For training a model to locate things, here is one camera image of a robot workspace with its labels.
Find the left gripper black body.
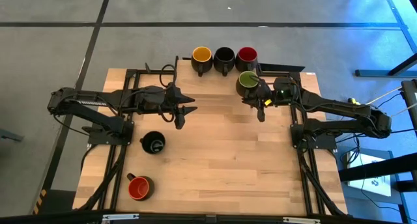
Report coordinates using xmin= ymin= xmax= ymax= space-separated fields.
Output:
xmin=139 ymin=85 xmax=179 ymax=117

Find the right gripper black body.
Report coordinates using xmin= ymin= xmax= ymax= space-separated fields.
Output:
xmin=265 ymin=76 xmax=296 ymax=107

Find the black mug green interior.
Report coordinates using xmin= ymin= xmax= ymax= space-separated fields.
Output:
xmin=235 ymin=70 xmax=261 ymax=100

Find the black mug red interior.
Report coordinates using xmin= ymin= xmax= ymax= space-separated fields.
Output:
xmin=235 ymin=46 xmax=259 ymax=73

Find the black mug yellow interior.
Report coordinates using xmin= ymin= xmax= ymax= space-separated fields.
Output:
xmin=190 ymin=46 xmax=214 ymax=77

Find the orange mug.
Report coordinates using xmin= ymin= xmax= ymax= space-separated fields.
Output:
xmin=126 ymin=173 xmax=155 ymax=201

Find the black beam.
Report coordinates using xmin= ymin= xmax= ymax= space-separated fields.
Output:
xmin=338 ymin=151 xmax=417 ymax=183

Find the white box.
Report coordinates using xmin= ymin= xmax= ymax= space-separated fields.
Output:
xmin=345 ymin=150 xmax=393 ymax=198

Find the grey floor object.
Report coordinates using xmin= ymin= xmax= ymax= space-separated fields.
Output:
xmin=0 ymin=128 xmax=25 ymax=143

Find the black cable loop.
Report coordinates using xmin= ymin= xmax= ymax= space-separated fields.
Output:
xmin=158 ymin=63 xmax=179 ymax=89
xmin=157 ymin=103 xmax=177 ymax=124

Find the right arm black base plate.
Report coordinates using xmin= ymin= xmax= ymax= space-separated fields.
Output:
xmin=290 ymin=122 xmax=338 ymax=150

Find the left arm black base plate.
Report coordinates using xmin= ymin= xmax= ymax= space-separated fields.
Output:
xmin=87 ymin=119 xmax=135 ymax=146

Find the black desk leg frame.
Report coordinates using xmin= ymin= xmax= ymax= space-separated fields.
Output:
xmin=354 ymin=0 xmax=417 ymax=78

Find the black cable bundle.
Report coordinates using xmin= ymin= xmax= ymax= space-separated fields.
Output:
xmin=338 ymin=135 xmax=363 ymax=167

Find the white cable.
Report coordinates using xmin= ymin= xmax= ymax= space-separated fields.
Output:
xmin=390 ymin=102 xmax=417 ymax=117
xmin=366 ymin=86 xmax=403 ymax=105

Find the black table edge rail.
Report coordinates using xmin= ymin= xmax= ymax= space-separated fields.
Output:
xmin=0 ymin=212 xmax=417 ymax=224

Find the silver bracket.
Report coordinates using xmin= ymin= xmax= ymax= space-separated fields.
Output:
xmin=102 ymin=213 xmax=140 ymax=222
xmin=282 ymin=216 xmax=322 ymax=224

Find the black upright post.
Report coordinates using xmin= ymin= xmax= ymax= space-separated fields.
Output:
xmin=401 ymin=79 xmax=417 ymax=129

